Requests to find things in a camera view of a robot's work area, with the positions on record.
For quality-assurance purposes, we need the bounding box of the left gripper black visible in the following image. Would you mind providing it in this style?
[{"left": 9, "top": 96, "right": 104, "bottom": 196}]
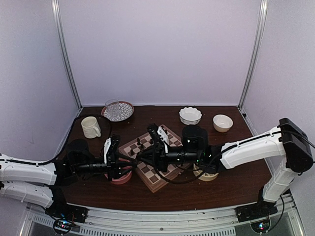
[{"left": 74, "top": 152, "right": 137, "bottom": 182}]

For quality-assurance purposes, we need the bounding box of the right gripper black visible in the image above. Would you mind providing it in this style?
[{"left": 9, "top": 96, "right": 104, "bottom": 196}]
[{"left": 136, "top": 142, "right": 202, "bottom": 173}]

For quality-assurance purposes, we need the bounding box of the wooden chess board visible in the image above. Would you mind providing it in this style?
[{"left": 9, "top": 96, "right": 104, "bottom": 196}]
[{"left": 118, "top": 124, "right": 195, "bottom": 194}]

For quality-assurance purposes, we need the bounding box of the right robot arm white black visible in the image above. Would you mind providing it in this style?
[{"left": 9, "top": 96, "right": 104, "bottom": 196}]
[{"left": 136, "top": 118, "right": 314, "bottom": 217}]

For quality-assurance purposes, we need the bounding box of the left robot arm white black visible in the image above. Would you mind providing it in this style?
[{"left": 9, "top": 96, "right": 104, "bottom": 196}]
[{"left": 0, "top": 138, "right": 136, "bottom": 218}]

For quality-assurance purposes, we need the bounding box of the cream spouted bowl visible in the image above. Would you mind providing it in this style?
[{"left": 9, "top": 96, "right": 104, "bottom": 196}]
[{"left": 193, "top": 164, "right": 219, "bottom": 182}]

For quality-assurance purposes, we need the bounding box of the cream ribbed mug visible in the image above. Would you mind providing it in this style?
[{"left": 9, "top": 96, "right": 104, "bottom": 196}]
[{"left": 81, "top": 116, "right": 101, "bottom": 139}]

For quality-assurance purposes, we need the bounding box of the white scalloped bowl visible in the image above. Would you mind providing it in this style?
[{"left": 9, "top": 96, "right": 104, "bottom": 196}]
[{"left": 179, "top": 107, "right": 202, "bottom": 125}]

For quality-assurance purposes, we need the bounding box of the small cream round bowl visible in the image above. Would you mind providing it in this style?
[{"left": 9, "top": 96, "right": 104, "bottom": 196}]
[{"left": 213, "top": 114, "right": 233, "bottom": 133}]

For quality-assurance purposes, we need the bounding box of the pink bowl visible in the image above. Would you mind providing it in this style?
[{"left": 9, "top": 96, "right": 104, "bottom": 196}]
[{"left": 104, "top": 171, "right": 132, "bottom": 185}]

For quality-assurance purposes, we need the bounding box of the clear drinking glass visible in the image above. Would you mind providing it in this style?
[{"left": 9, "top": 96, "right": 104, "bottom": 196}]
[{"left": 105, "top": 99, "right": 120, "bottom": 119}]

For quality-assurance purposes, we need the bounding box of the patterned ceramic plate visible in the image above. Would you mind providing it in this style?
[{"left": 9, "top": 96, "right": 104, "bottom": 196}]
[{"left": 101, "top": 101, "right": 134, "bottom": 122}]

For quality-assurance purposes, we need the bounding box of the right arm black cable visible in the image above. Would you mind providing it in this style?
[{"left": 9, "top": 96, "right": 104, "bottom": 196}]
[{"left": 152, "top": 147, "right": 222, "bottom": 185}]

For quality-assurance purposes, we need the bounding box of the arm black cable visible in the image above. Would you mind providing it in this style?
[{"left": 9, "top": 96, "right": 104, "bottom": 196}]
[
  {"left": 0, "top": 115, "right": 111, "bottom": 168},
  {"left": 152, "top": 147, "right": 222, "bottom": 185}
]

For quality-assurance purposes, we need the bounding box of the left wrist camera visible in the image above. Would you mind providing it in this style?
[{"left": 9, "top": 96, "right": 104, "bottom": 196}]
[{"left": 103, "top": 135, "right": 121, "bottom": 164}]

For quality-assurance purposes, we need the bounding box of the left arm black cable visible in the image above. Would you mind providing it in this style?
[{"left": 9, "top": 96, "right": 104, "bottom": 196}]
[{"left": 0, "top": 115, "right": 111, "bottom": 168}]

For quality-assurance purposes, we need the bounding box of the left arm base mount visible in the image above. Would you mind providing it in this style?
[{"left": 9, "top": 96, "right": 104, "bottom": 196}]
[{"left": 44, "top": 202, "right": 88, "bottom": 235}]

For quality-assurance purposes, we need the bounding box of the front aluminium rail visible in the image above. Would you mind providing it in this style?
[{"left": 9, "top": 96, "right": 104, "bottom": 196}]
[{"left": 24, "top": 194, "right": 303, "bottom": 236}]

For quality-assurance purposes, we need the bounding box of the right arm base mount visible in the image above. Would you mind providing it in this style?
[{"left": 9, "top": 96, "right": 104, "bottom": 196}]
[{"left": 235, "top": 201, "right": 278, "bottom": 234}]

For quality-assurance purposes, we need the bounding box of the left aluminium frame post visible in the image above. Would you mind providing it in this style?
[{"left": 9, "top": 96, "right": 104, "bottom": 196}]
[{"left": 51, "top": 0, "right": 82, "bottom": 110}]

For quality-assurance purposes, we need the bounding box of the aluminium frame post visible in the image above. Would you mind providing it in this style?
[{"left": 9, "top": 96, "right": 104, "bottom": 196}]
[
  {"left": 51, "top": 0, "right": 82, "bottom": 110},
  {"left": 238, "top": 0, "right": 269, "bottom": 110}
]

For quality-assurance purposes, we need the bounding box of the right aluminium frame post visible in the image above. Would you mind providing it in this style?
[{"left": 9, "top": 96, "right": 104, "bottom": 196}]
[{"left": 238, "top": 0, "right": 269, "bottom": 110}]

